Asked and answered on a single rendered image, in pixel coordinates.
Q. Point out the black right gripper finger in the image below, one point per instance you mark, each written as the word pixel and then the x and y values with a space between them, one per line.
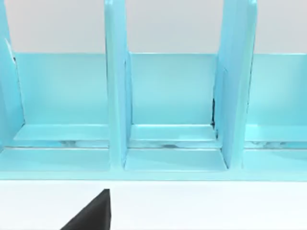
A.
pixel 96 213

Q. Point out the light blue rack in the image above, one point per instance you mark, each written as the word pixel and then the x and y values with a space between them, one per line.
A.
pixel 168 95

